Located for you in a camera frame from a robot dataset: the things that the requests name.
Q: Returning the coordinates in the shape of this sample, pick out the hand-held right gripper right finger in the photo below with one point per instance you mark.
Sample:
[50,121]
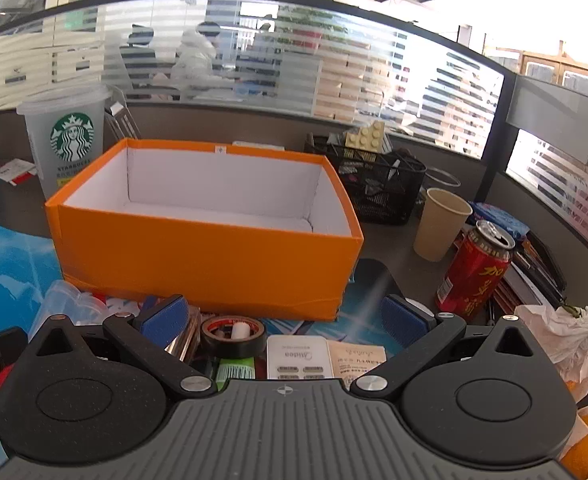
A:
[403,321]

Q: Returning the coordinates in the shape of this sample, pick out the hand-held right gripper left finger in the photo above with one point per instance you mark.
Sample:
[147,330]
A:
[163,321]

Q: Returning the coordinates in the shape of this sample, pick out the black tape roll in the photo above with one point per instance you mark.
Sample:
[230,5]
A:
[223,342]

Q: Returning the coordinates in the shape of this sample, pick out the orange cardboard box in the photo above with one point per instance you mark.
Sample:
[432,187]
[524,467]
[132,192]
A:
[198,260]

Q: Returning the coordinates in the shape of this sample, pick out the shiny brown packet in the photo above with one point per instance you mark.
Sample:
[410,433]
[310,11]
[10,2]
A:
[183,335]

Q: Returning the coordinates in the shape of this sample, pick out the beige paper sachet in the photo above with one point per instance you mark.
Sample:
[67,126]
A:
[356,360]

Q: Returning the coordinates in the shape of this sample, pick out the blue printed desk mat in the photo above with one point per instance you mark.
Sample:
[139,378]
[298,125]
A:
[8,270]

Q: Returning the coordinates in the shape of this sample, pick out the clear plastic bag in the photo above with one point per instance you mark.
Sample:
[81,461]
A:
[63,305]

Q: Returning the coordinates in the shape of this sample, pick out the red drink can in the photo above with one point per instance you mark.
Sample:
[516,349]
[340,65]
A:
[471,275]

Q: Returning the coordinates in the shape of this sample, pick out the green labelled packet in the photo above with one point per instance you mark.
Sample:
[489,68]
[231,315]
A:
[233,371]

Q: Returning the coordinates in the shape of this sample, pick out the beige paper cup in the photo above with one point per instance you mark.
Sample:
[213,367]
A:
[439,225]

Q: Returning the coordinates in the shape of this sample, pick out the white remote control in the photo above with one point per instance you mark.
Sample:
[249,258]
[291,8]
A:
[299,357]

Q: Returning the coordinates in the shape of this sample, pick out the black mesh desk organizer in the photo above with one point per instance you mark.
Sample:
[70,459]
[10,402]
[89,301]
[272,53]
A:
[374,185]

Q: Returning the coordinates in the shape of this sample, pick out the blue snack packet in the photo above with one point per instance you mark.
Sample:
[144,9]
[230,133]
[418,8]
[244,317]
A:
[499,220]

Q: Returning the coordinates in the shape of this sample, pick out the white plastic bag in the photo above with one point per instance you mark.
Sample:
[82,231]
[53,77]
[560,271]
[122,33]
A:
[559,340]

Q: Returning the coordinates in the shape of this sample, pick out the red and white card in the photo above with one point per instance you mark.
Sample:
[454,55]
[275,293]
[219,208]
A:
[16,170]

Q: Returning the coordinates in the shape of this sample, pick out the yellow building block plate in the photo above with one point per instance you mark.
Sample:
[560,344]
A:
[366,136]

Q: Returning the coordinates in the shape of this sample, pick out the translucent plastic cup green logo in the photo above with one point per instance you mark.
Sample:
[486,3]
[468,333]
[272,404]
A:
[68,135]

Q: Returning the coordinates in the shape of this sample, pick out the grey monitor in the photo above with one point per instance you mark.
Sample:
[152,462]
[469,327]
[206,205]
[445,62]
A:
[549,110]

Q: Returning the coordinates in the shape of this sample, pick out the black office chair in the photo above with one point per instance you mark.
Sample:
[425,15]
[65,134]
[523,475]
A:
[141,60]

